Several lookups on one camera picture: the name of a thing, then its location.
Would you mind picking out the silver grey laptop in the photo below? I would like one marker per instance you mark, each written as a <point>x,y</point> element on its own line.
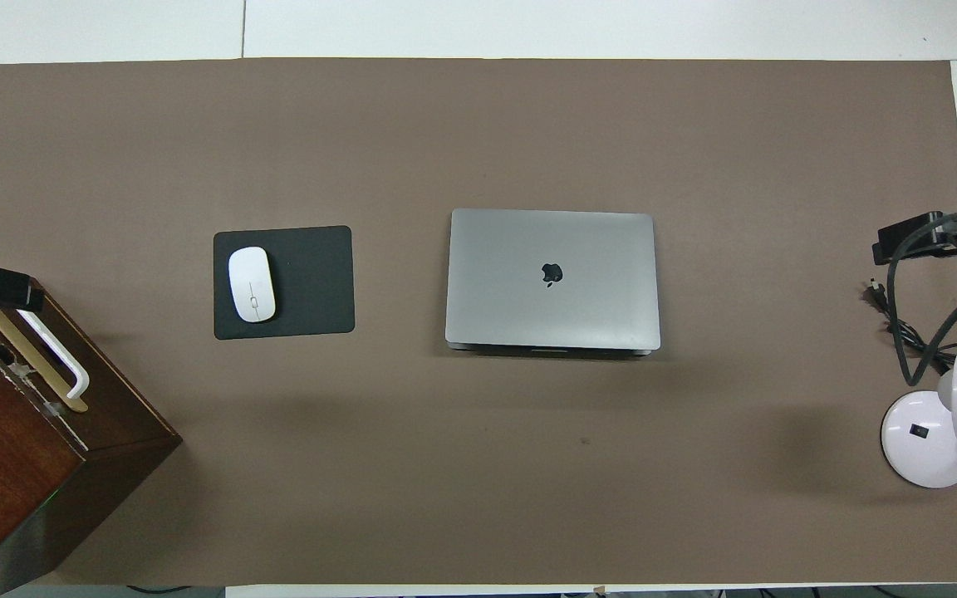
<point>528,316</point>

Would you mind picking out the white desk lamp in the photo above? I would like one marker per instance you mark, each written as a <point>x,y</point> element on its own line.
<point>919,440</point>

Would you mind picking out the white computer mouse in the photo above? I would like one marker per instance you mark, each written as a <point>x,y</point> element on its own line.
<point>252,282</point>

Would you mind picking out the black mouse pad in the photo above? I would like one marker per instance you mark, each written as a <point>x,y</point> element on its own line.
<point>312,282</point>

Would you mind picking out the brown table mat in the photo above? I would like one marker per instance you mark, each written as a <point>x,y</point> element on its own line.
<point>528,465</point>

